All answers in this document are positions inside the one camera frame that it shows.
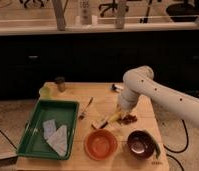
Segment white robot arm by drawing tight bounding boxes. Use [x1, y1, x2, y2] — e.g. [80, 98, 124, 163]
[117, 66, 199, 129]

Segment grey folded cloth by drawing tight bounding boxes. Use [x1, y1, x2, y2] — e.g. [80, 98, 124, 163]
[43, 119, 68, 157]

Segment brown dried food pile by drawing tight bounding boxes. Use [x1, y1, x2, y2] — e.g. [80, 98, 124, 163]
[118, 115, 137, 125]

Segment green pepper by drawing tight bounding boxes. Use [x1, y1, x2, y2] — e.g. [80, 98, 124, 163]
[149, 134, 161, 159]

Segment black cable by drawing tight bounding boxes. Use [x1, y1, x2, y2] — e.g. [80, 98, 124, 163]
[162, 119, 191, 154]

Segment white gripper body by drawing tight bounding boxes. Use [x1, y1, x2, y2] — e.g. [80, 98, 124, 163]
[118, 87, 140, 111]

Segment black bristle brush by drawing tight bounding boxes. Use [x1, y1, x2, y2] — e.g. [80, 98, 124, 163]
[91, 116, 108, 129]

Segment red orange bowl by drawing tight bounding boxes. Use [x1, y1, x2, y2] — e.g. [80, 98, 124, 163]
[84, 129, 118, 161]

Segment dark purple bowl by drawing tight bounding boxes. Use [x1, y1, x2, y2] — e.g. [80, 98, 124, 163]
[127, 130, 155, 159]

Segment white handled knife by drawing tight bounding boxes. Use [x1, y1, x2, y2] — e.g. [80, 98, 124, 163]
[111, 84, 124, 93]

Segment green plastic tray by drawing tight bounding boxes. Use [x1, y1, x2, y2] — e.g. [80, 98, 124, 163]
[17, 100, 79, 160]

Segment metal fork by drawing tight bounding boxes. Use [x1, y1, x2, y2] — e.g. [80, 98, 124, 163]
[79, 97, 94, 120]

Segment dark lid spice jar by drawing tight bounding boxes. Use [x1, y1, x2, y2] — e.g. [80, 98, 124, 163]
[55, 77, 65, 92]

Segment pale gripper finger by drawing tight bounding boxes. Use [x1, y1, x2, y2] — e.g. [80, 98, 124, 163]
[116, 105, 128, 118]

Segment yellow banana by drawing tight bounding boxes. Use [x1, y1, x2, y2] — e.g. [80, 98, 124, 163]
[107, 111, 120, 124]

